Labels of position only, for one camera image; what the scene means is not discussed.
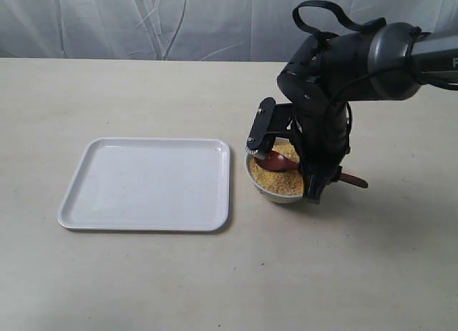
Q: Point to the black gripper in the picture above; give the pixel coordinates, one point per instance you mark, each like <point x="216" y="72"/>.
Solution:
<point x="319" y="131"/>

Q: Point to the dark brown wooden spoon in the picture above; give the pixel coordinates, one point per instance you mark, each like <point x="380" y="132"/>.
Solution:
<point x="276" y="162"/>

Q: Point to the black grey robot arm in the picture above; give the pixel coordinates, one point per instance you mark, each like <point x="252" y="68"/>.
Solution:
<point x="325" y="75"/>

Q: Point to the yellow-brown grains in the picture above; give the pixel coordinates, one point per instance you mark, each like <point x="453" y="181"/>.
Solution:
<point x="286" y="183"/>

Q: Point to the white ceramic bowl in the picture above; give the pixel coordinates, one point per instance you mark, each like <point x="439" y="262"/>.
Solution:
<point x="280" y="199"/>

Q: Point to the white wrinkled backdrop curtain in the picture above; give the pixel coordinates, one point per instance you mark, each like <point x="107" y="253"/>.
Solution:
<point x="184" y="30"/>

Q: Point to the white rectangular plastic tray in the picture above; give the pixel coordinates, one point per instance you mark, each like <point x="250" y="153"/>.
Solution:
<point x="149" y="185"/>

